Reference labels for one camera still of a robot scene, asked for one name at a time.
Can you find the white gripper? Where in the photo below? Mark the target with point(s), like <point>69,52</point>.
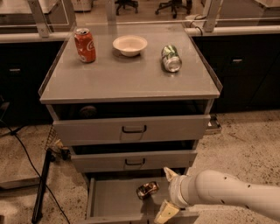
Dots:
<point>175,190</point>

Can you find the bottom grey drawer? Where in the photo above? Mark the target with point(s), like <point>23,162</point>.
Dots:
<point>114,200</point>

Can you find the black office chair right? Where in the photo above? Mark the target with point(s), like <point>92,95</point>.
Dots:
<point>174,5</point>

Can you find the dark round object in drawer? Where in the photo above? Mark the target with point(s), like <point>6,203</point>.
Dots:
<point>88,112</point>

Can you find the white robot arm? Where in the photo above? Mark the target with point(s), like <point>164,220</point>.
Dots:
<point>212,188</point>

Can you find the red soda can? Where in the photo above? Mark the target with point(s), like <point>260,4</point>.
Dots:
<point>85,45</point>

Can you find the grey drawer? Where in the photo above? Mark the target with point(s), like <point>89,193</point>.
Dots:
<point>132,156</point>
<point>132,122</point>
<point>114,200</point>

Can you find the orange patterned can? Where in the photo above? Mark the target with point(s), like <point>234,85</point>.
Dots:
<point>146,190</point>

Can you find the middle grey drawer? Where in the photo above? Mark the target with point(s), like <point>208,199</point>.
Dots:
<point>132,156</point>

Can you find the black office chair left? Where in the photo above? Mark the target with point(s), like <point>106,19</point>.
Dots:
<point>124,3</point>

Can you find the small wire cart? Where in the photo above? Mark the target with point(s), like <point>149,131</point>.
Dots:
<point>55,145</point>

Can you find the green soda can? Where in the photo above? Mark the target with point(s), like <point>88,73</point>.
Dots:
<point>170,58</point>

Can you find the white bowl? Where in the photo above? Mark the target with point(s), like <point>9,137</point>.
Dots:
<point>130,45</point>

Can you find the grey drawer cabinet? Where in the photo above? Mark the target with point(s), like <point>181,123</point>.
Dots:
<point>142,78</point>

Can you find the black office chair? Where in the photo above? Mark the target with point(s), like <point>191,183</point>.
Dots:
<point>174,5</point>
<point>124,3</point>

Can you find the top grey drawer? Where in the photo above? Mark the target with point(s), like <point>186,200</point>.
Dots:
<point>132,122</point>

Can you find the black bar on floor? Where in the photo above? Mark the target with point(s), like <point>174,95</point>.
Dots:
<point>37,211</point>

